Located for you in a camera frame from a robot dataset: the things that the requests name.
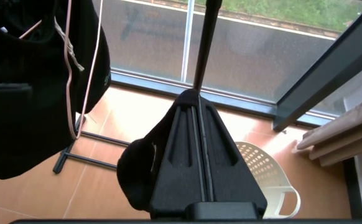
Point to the beige curtain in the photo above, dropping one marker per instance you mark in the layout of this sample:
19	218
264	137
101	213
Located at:
339	137

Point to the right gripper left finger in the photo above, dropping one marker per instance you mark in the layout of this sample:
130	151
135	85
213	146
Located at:
174	183

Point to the white laundry basket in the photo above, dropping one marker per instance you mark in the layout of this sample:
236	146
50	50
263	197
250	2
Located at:
271	177

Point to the black clothes rack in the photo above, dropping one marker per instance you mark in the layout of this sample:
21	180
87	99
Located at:
206	46

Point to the pink clothes hanger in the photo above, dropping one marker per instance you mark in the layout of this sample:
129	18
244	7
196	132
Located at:
75	137
30	30

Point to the black garment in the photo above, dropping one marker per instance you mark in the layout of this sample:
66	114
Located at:
28	124
137	174

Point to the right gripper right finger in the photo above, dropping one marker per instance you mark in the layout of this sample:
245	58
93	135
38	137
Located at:
237	183

